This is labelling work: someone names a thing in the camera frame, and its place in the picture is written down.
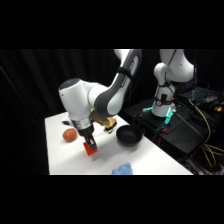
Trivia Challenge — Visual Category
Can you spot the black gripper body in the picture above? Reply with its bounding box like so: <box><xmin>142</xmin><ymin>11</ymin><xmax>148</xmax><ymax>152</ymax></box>
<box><xmin>77</xmin><ymin>123</ymin><xmax>96</xmax><ymax>142</ymax></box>

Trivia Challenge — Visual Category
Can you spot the red cube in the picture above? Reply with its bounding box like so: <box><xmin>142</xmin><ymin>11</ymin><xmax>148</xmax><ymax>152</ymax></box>
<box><xmin>82</xmin><ymin>141</ymin><xmax>99</xmax><ymax>157</ymax></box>

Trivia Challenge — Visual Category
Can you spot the black bowl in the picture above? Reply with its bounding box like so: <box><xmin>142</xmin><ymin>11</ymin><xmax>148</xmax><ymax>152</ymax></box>
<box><xmin>115</xmin><ymin>124</ymin><xmax>144</xmax><ymax>148</ymax></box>

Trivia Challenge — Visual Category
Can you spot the reddish brown potato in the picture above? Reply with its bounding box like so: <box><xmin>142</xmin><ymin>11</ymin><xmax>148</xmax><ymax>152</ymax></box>
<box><xmin>62</xmin><ymin>128</ymin><xmax>78</xmax><ymax>143</ymax></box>

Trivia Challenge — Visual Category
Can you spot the yellow brown plush toy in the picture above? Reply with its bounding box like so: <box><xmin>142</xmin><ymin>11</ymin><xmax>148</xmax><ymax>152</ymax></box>
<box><xmin>102</xmin><ymin>116</ymin><xmax>119</xmax><ymax>133</ymax></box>

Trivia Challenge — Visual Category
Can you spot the blue cloth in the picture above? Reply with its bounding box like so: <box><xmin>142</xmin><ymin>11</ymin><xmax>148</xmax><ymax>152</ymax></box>
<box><xmin>110</xmin><ymin>161</ymin><xmax>134</xmax><ymax>176</ymax></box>

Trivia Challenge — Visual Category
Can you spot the black curtain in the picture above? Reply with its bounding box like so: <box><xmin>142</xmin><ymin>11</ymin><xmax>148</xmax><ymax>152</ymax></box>
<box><xmin>0</xmin><ymin>49</ymin><xmax>224</xmax><ymax>176</ymax></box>

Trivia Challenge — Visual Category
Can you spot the black robot stand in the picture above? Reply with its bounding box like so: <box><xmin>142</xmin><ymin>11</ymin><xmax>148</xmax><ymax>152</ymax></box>
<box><xmin>122</xmin><ymin>97</ymin><xmax>214</xmax><ymax>164</ymax></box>

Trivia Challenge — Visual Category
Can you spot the keyboard with teal lights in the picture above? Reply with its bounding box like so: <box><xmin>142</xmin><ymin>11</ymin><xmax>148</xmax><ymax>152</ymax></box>
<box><xmin>185</xmin><ymin>87</ymin><xmax>224</xmax><ymax>103</ymax></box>

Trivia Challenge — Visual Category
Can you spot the yellow cable bundle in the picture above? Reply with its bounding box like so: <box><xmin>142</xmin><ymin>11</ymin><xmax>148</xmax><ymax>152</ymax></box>
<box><xmin>187</xmin><ymin>98</ymin><xmax>224</xmax><ymax>169</ymax></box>

